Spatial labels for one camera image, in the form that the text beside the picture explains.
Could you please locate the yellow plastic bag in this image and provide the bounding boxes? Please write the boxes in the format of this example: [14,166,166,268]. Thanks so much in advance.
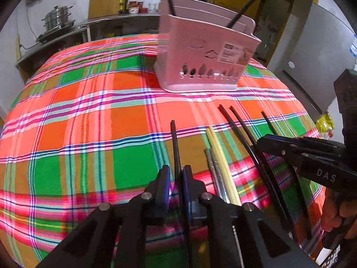
[315,114,335,132]

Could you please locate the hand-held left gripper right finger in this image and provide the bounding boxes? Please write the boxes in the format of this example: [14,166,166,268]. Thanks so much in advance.
[181,165,318,268]

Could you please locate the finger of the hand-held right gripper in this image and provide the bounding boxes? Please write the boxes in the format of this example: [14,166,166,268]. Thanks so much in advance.
[256,134,346,168]
[295,153,357,191]

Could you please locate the beige wooden chopstick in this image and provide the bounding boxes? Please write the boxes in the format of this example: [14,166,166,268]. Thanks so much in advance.
[206,127,237,205]
[209,126,242,205]

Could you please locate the plaid tablecloth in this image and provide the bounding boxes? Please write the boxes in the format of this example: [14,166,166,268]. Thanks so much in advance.
[0,33,327,268]

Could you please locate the person's right hand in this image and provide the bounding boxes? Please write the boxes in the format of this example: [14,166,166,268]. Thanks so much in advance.
[321,188,345,233]

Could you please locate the steel steamer pot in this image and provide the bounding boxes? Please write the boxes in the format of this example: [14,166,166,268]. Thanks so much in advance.
[41,5,76,31]

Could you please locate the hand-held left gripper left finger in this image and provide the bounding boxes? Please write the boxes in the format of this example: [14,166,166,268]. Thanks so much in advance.
[36,165,171,268]

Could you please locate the red food jars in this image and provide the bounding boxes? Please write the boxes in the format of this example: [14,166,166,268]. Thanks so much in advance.
[129,0,148,13]

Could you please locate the grey refrigerator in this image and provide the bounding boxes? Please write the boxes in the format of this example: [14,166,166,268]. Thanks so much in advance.
[266,2,357,115]

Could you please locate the metal chopstick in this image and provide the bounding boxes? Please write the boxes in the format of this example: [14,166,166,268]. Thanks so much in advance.
[204,148,224,201]
[210,149,231,204]

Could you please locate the pink plastic utensil holder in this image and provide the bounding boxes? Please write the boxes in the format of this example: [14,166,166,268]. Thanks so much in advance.
[153,0,262,94]

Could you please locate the gas stove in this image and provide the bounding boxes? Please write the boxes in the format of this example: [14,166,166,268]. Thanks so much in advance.
[36,25,87,44]

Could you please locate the steel kitchen counter shelf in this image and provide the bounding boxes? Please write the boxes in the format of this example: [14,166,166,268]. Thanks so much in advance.
[15,13,162,81]

